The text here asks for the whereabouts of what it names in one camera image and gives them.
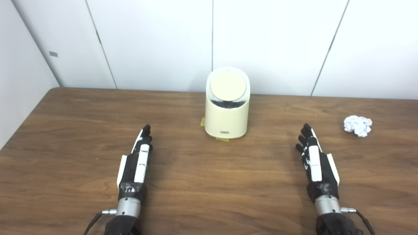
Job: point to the white paper ball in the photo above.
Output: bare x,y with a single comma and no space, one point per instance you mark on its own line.
358,125

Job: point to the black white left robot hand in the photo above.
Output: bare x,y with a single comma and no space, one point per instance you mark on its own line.
130,169

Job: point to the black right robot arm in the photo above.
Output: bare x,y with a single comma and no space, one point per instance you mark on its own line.
328,205

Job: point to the yellow tape piece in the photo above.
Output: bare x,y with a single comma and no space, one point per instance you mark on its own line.
222,139
202,122

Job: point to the round cream bin lid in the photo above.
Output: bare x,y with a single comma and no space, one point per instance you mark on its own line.
228,86

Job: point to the cream-colored desktop bin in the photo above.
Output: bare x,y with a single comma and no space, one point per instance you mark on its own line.
225,119

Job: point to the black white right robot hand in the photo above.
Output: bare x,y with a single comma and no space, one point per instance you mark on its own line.
325,176

